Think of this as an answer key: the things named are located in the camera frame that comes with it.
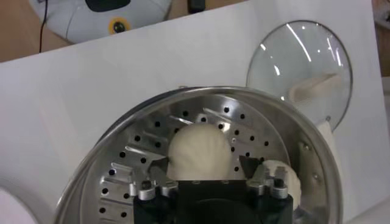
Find small black box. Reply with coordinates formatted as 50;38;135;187
186;0;207;15

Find stainless steel steamer basket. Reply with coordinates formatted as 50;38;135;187
54;86;344;224

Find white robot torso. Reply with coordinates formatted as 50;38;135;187
29;0;173;44

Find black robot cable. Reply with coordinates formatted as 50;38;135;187
38;0;49;54

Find white round plate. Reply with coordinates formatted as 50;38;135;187
0;178;42;224

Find round glass pot lid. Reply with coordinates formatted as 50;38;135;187
245;19;353;131

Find white steamed baozi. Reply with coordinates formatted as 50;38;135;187
166;123;233;181
263;159;302;211

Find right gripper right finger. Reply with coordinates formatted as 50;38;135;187
238;155;289;200

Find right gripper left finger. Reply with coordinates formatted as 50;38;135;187
129;155;179;201

